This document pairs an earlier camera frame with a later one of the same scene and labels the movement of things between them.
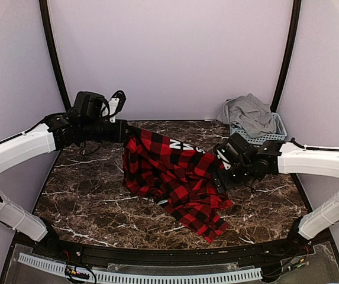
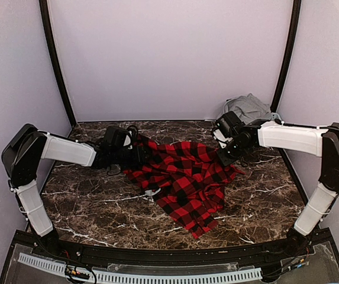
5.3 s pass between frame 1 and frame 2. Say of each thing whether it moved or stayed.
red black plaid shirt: moved
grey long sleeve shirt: stayed
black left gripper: moved
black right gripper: moved
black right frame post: stayed
